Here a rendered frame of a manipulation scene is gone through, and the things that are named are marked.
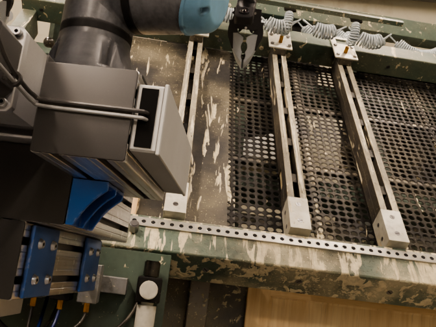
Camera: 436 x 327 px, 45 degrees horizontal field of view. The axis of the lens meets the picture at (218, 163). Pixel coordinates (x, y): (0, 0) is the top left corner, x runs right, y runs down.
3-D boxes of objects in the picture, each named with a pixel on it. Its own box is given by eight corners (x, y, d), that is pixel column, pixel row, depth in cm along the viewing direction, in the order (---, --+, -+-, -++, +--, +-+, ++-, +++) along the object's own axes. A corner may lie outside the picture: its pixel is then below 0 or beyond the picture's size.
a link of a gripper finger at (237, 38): (242, 66, 143) (246, 31, 141) (241, 68, 137) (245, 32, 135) (231, 65, 143) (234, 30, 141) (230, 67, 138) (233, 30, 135)
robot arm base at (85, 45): (122, 79, 77) (133, 17, 79) (22, 69, 78) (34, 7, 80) (141, 110, 92) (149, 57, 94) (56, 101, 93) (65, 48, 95)
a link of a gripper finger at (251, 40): (254, 67, 143) (257, 32, 140) (254, 69, 137) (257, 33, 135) (242, 66, 143) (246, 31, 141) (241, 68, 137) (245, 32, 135)
